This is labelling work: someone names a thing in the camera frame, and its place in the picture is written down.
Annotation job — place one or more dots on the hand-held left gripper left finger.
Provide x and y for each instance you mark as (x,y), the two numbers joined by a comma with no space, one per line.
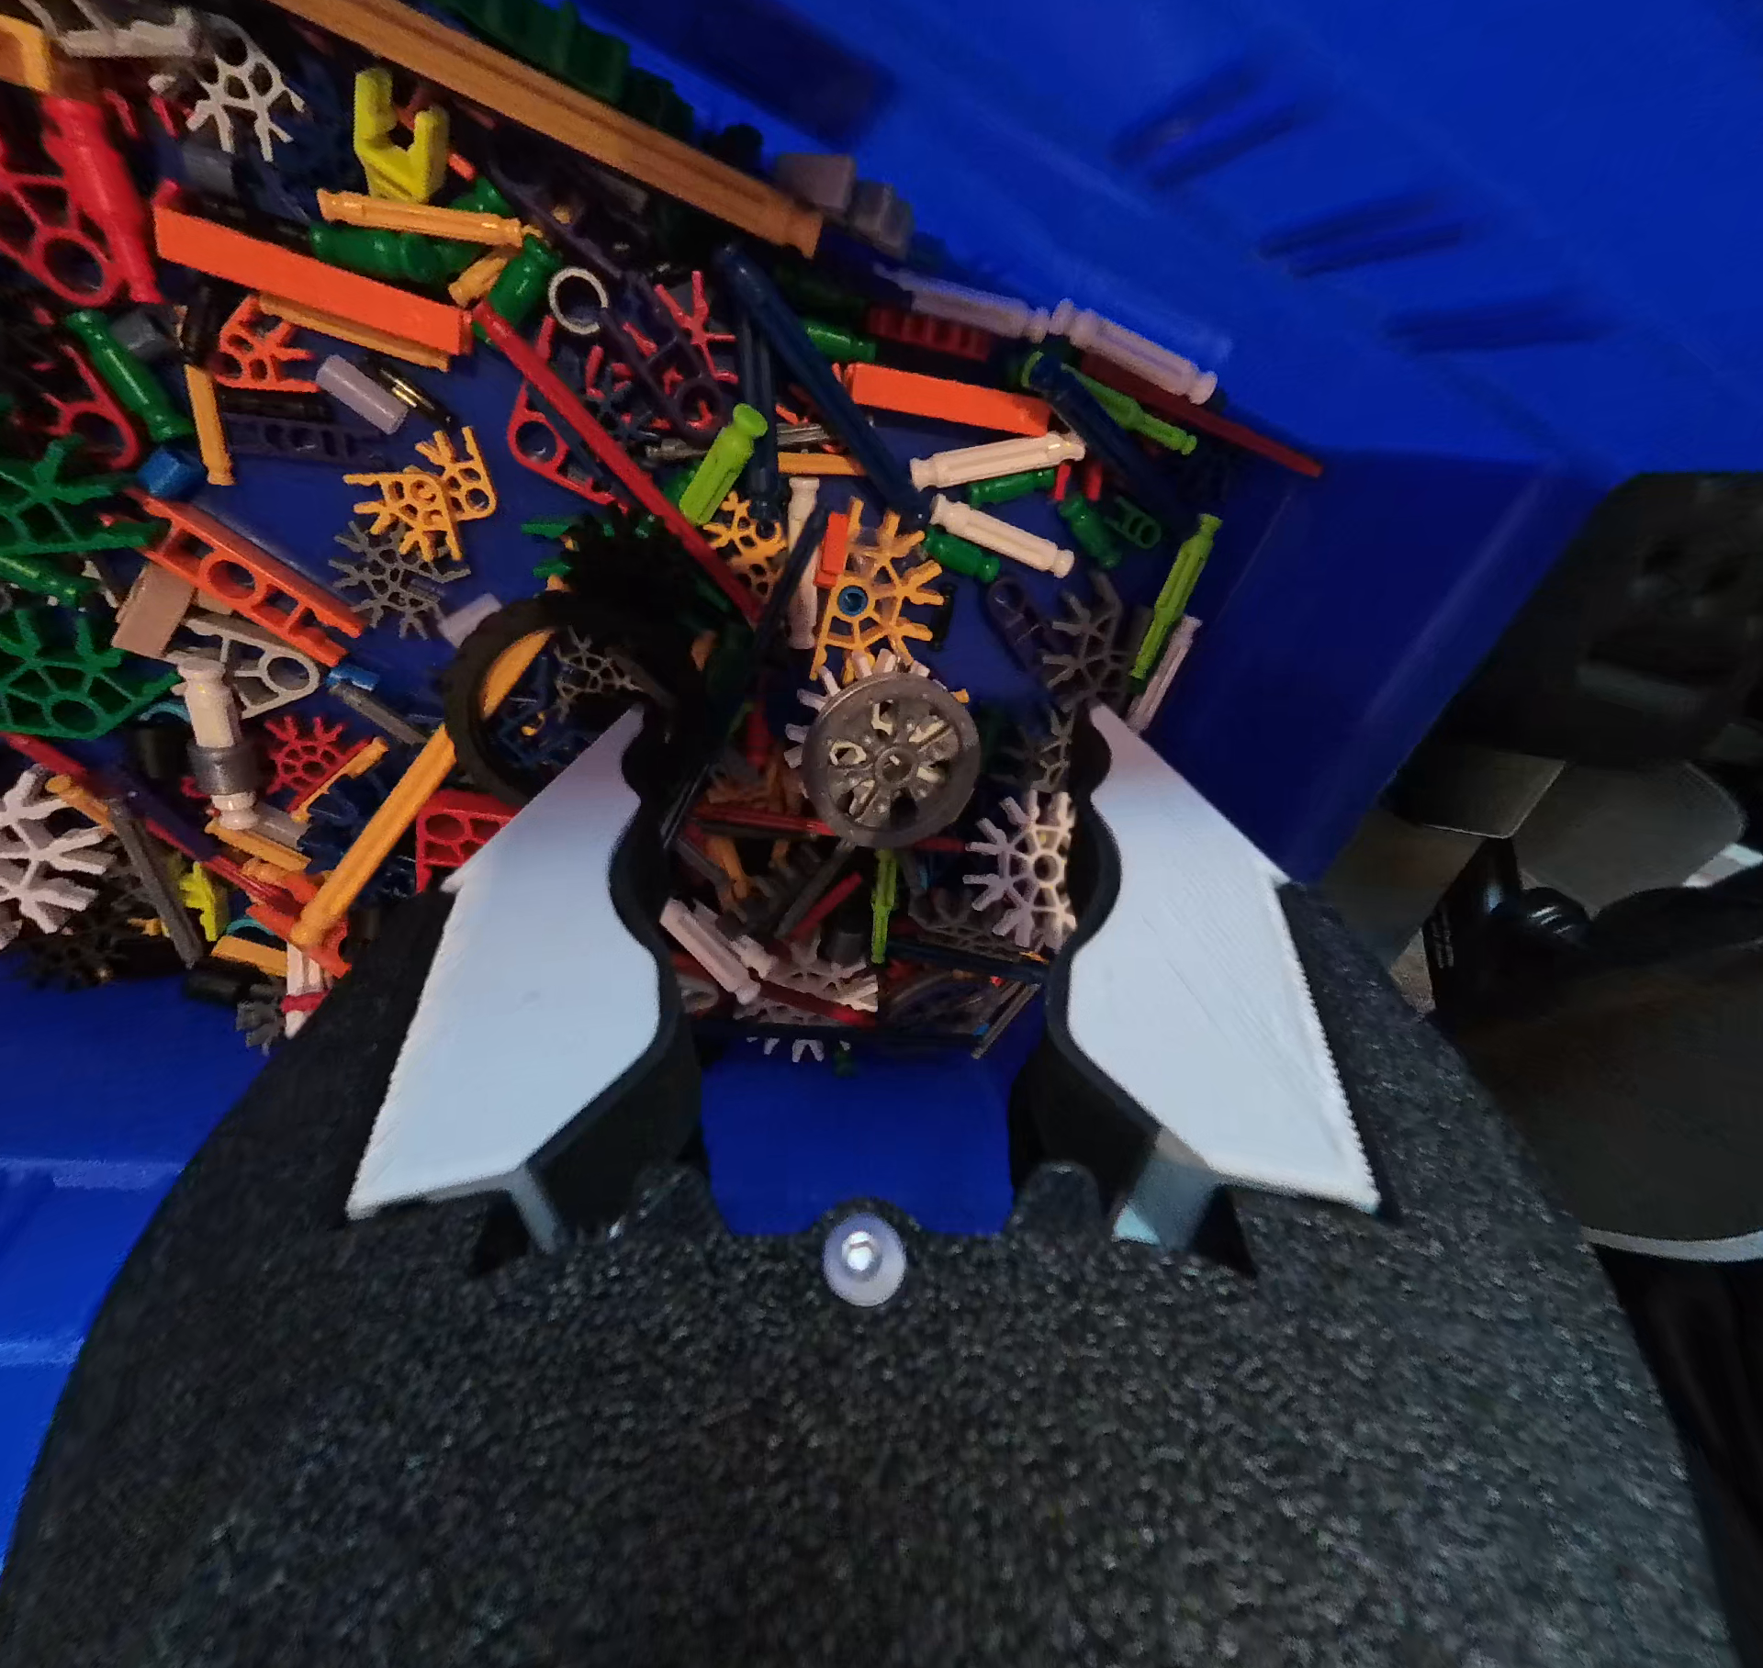
(523,1020)

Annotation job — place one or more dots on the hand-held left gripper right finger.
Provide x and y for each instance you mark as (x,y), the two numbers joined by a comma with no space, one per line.
(1213,1020)

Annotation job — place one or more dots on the dark grey wheel hub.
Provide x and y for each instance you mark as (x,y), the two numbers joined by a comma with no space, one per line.
(894,759)

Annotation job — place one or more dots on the pile of colourful construction pieces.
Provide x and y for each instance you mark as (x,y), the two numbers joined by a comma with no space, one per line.
(345,457)

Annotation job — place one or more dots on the blue bin with square tag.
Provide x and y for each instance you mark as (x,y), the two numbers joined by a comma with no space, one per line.
(1240,111)

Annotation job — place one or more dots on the grey table leg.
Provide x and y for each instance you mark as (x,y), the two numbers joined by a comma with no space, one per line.
(1461,814)

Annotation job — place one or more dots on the black rubber tyre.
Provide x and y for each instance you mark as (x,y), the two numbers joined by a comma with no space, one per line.
(469,690)

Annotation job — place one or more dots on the black office chair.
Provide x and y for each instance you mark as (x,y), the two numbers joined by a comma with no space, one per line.
(1627,938)

